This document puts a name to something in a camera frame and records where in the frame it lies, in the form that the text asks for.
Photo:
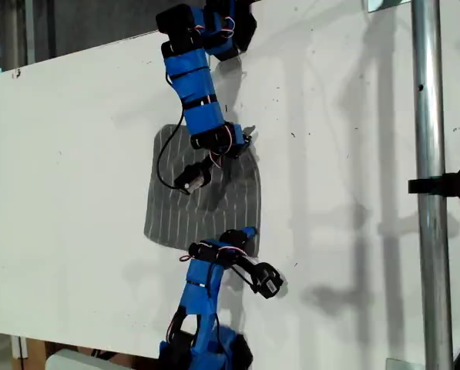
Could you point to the grey white-striped towel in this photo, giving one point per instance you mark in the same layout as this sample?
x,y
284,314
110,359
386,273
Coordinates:
x,y
183,219

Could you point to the white box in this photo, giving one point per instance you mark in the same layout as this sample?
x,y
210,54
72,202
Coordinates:
x,y
79,361

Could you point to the black clamp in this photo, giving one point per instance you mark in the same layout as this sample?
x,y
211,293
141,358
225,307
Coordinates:
x,y
443,184

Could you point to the wooden table leg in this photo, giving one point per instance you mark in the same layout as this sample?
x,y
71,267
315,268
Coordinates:
x,y
35,354

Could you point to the black camera stalk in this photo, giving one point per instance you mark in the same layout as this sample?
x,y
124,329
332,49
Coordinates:
x,y
208,163
249,265

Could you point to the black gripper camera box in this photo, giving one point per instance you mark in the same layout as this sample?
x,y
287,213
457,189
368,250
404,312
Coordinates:
x,y
193,179
269,281

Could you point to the steel post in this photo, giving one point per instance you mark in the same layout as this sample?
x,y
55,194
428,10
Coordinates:
x,y
432,185

